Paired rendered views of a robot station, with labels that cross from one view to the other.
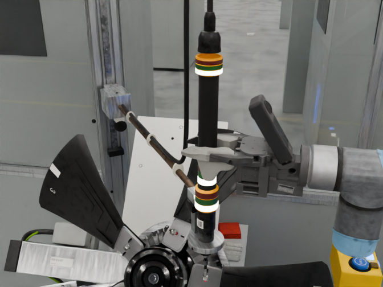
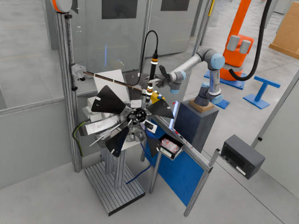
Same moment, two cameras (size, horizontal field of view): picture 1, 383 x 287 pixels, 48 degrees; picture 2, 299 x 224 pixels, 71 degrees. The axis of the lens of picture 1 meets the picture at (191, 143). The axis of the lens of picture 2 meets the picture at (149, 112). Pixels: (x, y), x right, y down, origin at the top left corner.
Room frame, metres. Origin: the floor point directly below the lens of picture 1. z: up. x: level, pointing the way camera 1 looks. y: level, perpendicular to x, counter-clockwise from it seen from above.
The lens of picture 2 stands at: (-0.20, 1.04, 2.22)
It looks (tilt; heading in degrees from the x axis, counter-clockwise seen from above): 37 degrees down; 308
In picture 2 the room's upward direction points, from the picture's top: 10 degrees clockwise
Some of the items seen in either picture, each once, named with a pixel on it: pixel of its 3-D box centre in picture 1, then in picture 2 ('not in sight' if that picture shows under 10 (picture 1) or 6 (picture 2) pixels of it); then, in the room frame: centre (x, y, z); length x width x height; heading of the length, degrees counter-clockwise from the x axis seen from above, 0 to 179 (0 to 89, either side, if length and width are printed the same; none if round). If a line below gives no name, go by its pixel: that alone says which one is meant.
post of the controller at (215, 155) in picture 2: not in sight; (214, 158); (0.09, -0.29, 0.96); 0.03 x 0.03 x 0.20; 80
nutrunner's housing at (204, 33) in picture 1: (207, 148); (151, 79); (0.67, -0.03, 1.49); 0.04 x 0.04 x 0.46
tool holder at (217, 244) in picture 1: (203, 219); (147, 97); (0.68, -0.02, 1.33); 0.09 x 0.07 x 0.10; 25
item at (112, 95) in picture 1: (115, 101); (78, 70); (1.24, 0.23, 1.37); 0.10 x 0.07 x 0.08; 25
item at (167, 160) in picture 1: (150, 140); (113, 81); (0.95, 0.10, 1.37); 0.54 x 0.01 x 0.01; 25
